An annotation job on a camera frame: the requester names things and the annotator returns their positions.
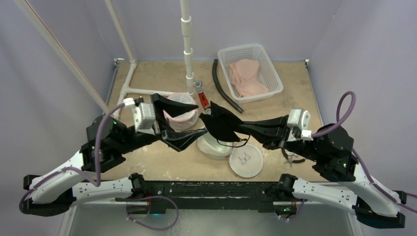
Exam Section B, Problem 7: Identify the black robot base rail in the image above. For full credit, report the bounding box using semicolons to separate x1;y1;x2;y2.
115;180;298;215

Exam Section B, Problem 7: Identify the pink-rimmed mesh laundry bag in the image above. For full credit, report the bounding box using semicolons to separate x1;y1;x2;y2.
163;92;199;132

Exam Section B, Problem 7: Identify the white PVC pipe frame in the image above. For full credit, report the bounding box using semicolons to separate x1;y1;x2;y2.
14;0;195;113

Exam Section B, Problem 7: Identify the pink bra in basket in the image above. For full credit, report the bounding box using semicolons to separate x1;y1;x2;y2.
229;59;269;97

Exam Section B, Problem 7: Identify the loose purple cable at base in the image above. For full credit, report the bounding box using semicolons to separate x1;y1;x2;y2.
125;196;179;232

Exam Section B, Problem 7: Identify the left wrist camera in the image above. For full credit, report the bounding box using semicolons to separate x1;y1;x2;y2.
122;97;156;135

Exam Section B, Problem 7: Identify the black corrugated hose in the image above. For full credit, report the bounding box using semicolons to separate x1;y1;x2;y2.
212;59;244;114

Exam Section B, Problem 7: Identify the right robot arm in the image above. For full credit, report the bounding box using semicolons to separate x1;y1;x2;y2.
239;109;407;229

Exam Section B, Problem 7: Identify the white plastic basket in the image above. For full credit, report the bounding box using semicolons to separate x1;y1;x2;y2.
217;44;283;104

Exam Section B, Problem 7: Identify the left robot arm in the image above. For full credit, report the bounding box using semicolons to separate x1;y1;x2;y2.
19;93;207;217

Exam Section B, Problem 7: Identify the black bra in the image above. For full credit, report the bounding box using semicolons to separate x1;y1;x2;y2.
199;101;251;148

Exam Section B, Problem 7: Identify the red-handled adjustable wrench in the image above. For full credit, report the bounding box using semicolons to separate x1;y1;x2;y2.
194;81;211;115

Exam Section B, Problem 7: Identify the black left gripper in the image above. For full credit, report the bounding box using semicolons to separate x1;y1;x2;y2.
119;94;209;154

